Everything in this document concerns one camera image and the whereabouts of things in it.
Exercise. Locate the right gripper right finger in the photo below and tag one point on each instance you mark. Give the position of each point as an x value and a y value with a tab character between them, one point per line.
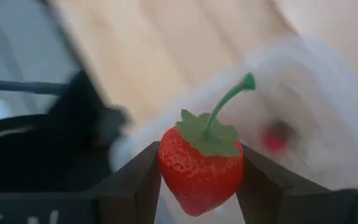
266	193

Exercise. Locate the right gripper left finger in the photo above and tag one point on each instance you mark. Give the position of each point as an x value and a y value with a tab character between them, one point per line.
129	193

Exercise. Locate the red toy strawberry green stem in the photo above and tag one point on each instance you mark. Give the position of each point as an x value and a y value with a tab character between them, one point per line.
197	177

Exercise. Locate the clear plastic tupperware container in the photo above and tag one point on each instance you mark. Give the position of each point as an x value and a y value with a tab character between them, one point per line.
322	109

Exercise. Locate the black aluminium table frame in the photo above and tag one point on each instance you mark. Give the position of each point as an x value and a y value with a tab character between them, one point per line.
57	149

